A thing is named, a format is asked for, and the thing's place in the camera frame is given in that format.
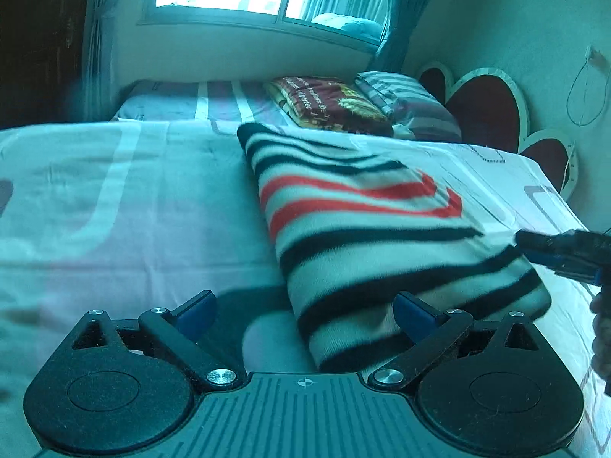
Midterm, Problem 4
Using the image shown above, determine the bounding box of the white wall socket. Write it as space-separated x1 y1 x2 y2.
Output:
586 45 610 71

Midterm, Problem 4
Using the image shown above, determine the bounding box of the dark wooden wardrobe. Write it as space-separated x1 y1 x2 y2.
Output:
0 0 96 131

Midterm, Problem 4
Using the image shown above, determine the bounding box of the striped black red white blanket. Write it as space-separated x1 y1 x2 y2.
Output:
237 123 553 373

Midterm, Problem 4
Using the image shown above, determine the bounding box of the heart-shaped headboard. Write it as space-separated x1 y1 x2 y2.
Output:
417 60 581 197

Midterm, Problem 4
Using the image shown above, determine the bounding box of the thin wall cable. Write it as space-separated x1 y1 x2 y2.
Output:
566 47 610 127

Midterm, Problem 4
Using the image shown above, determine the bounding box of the blue curtain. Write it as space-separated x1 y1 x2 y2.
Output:
367 0 454 75
80 0 131 121

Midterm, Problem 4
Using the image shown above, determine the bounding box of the dark red printed pillow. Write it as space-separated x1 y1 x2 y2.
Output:
264 75 395 137

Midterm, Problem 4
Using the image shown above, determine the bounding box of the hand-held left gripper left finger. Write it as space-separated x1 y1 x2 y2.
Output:
71 290 239 389

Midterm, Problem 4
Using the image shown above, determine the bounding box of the person's right hand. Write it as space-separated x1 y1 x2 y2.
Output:
589 290 611 398

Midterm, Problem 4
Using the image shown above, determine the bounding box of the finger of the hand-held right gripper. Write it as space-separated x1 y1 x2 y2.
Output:
529 248 603 288
514 230 574 255

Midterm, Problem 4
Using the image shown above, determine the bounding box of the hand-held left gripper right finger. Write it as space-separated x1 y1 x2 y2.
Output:
369 292 538 390

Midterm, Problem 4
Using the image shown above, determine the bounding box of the bed with patterned sheet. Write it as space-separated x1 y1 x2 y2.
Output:
0 119 611 458

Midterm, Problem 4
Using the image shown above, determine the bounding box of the striped pillow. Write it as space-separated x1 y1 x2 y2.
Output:
356 71 463 144

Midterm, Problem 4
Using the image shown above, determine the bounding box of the folded light blue cloth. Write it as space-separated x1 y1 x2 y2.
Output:
312 12 383 42

